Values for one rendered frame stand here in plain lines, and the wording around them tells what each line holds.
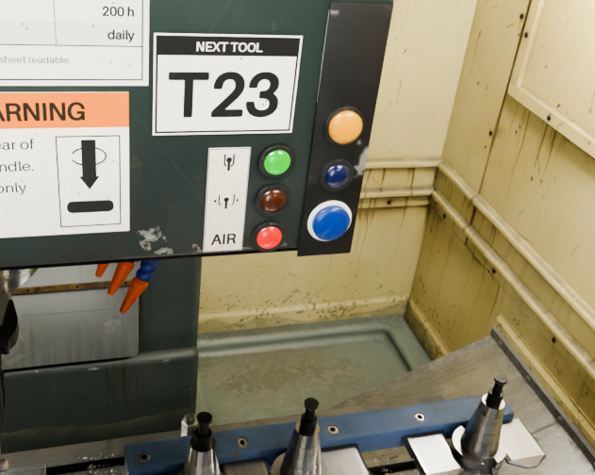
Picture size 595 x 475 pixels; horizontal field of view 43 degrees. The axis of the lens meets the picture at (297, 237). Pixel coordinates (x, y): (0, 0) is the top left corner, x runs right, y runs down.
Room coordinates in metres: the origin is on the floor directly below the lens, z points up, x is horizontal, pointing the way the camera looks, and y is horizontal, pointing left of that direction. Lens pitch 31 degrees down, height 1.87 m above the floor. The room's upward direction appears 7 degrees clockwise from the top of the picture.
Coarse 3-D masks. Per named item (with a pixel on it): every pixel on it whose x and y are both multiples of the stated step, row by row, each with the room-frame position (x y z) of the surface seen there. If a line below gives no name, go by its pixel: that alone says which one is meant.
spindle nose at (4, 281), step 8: (0, 272) 0.56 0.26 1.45; (8, 272) 0.56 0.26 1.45; (16, 272) 0.57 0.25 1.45; (24, 272) 0.58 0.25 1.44; (32, 272) 0.59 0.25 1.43; (0, 280) 0.56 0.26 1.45; (8, 280) 0.56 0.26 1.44; (16, 280) 0.57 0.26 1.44; (24, 280) 0.58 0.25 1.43; (0, 288) 0.56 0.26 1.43; (8, 288) 0.56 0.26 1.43
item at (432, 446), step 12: (432, 432) 0.67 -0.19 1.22; (408, 444) 0.65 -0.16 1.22; (420, 444) 0.65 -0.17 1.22; (432, 444) 0.65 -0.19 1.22; (444, 444) 0.65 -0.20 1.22; (420, 456) 0.63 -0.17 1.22; (432, 456) 0.63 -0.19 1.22; (444, 456) 0.63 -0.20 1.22; (420, 468) 0.61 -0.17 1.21; (432, 468) 0.61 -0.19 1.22; (444, 468) 0.61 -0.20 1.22; (456, 468) 0.62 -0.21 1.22
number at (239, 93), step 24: (216, 72) 0.48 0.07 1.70; (240, 72) 0.49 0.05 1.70; (264, 72) 0.49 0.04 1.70; (288, 72) 0.50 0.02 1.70; (216, 96) 0.48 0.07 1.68; (240, 96) 0.49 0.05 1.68; (264, 96) 0.49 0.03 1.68; (216, 120) 0.48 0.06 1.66; (240, 120) 0.49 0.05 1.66; (264, 120) 0.49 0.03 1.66
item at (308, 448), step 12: (300, 420) 0.58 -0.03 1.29; (300, 432) 0.57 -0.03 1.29; (300, 444) 0.56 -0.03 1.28; (312, 444) 0.56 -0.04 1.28; (288, 456) 0.57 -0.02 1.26; (300, 456) 0.56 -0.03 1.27; (312, 456) 0.56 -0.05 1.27; (288, 468) 0.56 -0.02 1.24; (300, 468) 0.56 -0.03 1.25; (312, 468) 0.56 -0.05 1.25
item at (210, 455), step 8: (192, 440) 0.54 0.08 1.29; (192, 448) 0.53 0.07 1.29; (208, 448) 0.53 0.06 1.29; (192, 456) 0.52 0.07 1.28; (200, 456) 0.52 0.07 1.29; (208, 456) 0.53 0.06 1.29; (216, 456) 0.53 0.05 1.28; (184, 464) 0.53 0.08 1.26; (192, 464) 0.52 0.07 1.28; (200, 464) 0.52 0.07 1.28; (208, 464) 0.52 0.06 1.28; (216, 464) 0.53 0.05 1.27; (184, 472) 0.53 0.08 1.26; (192, 472) 0.52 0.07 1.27; (200, 472) 0.52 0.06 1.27; (208, 472) 0.52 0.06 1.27; (216, 472) 0.53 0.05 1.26
